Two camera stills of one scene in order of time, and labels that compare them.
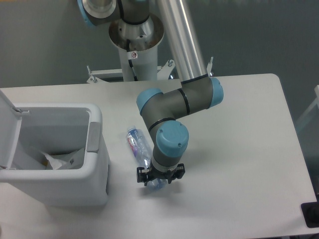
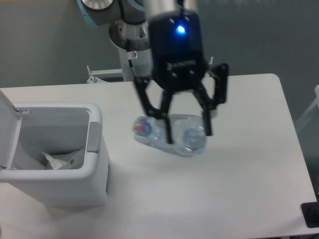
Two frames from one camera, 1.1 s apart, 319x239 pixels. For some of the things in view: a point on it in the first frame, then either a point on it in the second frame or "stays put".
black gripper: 142,175 → 179,64
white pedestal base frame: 97,76 stays put
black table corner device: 310,212 stays put
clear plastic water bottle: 142,150 → 187,131
